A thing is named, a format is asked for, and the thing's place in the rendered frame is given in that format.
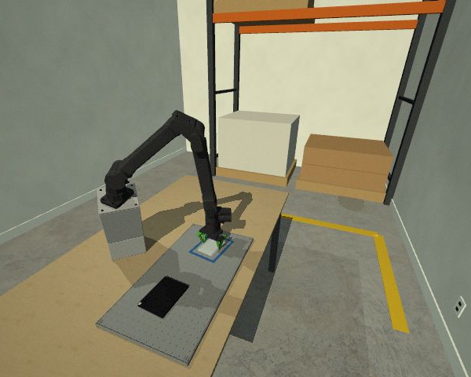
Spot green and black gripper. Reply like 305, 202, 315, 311
196, 222, 226, 250

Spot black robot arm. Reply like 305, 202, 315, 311
100, 110, 232, 231

